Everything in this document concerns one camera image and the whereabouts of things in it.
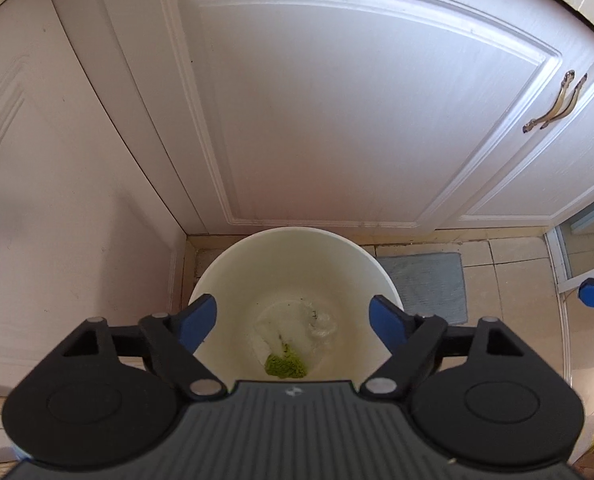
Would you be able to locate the white narrow cabinet door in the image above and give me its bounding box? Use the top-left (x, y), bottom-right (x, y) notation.
top-left (0, 0), bottom-right (190, 376)

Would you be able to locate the bronze cabinet handle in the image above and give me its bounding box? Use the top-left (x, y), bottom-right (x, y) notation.
top-left (541, 74), bottom-right (589, 130)
top-left (522, 70), bottom-right (576, 134)

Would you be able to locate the white panelled cabinet door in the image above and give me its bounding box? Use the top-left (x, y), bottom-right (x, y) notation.
top-left (437, 42), bottom-right (594, 232)

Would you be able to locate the white plastic bucket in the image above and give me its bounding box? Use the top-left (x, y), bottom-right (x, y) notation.
top-left (188, 227), bottom-right (404, 382)

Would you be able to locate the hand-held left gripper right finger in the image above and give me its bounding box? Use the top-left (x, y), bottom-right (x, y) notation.
top-left (360, 294), bottom-right (526, 396)

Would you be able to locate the crumpled clear plastic wrap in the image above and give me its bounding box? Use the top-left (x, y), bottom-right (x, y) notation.
top-left (249, 299), bottom-right (338, 363)

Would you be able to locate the green vegetable scrap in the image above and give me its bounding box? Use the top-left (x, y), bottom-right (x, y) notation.
top-left (264, 342), bottom-right (309, 380)

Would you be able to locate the white arched cabinet door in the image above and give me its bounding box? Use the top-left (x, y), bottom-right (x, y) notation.
top-left (42, 0), bottom-right (594, 235)

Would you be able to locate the grey floor mat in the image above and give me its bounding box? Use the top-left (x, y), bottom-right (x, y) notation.
top-left (376, 252), bottom-right (468, 326)

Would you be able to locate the white framed glass door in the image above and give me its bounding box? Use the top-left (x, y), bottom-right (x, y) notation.
top-left (544, 199), bottom-right (594, 303)

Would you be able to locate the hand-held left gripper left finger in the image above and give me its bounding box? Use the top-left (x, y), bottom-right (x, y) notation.
top-left (63, 294), bottom-right (228, 402)

